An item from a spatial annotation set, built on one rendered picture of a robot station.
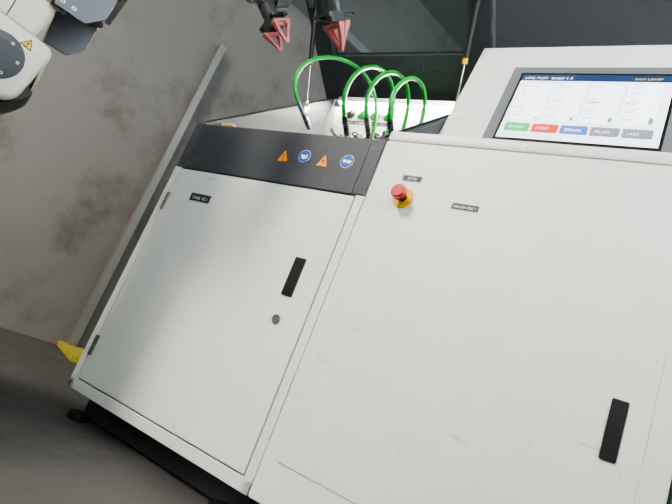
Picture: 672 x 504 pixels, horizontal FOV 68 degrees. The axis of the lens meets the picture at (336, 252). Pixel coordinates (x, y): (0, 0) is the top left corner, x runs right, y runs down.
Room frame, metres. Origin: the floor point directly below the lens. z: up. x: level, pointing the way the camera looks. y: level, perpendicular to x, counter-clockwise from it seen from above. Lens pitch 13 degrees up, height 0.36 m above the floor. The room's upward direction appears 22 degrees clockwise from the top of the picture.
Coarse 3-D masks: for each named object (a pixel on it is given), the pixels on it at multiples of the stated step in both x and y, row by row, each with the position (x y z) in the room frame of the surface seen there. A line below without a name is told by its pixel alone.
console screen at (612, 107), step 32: (512, 96) 1.31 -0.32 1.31; (544, 96) 1.26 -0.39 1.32; (576, 96) 1.22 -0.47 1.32; (608, 96) 1.18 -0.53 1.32; (640, 96) 1.14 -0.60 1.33; (512, 128) 1.26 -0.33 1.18; (544, 128) 1.22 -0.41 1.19; (576, 128) 1.18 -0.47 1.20; (608, 128) 1.14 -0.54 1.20; (640, 128) 1.10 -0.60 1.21
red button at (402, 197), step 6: (396, 186) 1.07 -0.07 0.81; (402, 186) 1.06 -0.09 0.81; (390, 192) 1.08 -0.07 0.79; (396, 192) 1.06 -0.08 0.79; (402, 192) 1.06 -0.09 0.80; (408, 192) 1.09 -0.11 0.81; (396, 198) 1.07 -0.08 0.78; (402, 198) 1.08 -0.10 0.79; (408, 198) 1.09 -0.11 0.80; (396, 204) 1.10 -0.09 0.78; (402, 204) 1.09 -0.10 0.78; (408, 204) 1.09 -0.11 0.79
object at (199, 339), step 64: (192, 192) 1.46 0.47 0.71; (256, 192) 1.33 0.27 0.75; (320, 192) 1.22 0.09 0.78; (192, 256) 1.40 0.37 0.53; (256, 256) 1.28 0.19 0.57; (320, 256) 1.18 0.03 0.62; (128, 320) 1.47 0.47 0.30; (192, 320) 1.34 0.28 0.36; (256, 320) 1.24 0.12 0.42; (128, 384) 1.41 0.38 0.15; (192, 384) 1.30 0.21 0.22; (256, 384) 1.20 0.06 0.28
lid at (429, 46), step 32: (320, 0) 1.68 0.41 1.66; (352, 0) 1.63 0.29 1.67; (384, 0) 1.56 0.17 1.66; (416, 0) 1.50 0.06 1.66; (448, 0) 1.44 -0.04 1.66; (320, 32) 1.78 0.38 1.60; (352, 32) 1.72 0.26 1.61; (384, 32) 1.65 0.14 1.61; (416, 32) 1.58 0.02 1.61; (448, 32) 1.52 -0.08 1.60; (480, 32) 1.44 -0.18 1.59; (320, 64) 1.89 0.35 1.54; (384, 64) 1.73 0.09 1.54; (416, 64) 1.65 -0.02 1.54; (448, 64) 1.59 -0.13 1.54; (352, 96) 1.92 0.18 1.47; (384, 96) 1.83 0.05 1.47; (416, 96) 1.75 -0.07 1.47; (448, 96) 1.68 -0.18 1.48
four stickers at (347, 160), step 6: (282, 150) 1.32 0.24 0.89; (288, 150) 1.31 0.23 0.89; (306, 150) 1.27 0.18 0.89; (312, 150) 1.26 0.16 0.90; (282, 156) 1.31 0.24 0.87; (288, 156) 1.30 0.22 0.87; (300, 156) 1.28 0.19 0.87; (306, 156) 1.27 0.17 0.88; (324, 156) 1.24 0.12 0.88; (330, 156) 1.23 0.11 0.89; (342, 156) 1.21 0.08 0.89; (348, 156) 1.20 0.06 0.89; (354, 156) 1.19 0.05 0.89; (306, 162) 1.27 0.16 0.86; (318, 162) 1.25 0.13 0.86; (324, 162) 1.23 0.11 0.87; (342, 162) 1.21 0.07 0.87; (348, 162) 1.20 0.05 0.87; (348, 168) 1.19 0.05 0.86
